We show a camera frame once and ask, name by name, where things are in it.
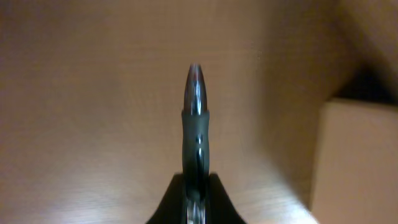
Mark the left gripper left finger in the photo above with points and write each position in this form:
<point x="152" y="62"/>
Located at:
<point x="171" y="209"/>

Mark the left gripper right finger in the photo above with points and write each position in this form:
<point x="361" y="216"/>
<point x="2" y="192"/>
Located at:
<point x="219" y="207"/>

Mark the dark grey pen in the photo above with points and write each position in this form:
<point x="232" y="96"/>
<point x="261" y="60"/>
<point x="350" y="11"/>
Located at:
<point x="195" y="145"/>

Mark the cardboard box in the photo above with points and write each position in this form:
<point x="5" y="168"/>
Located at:
<point x="329" y="107"/>

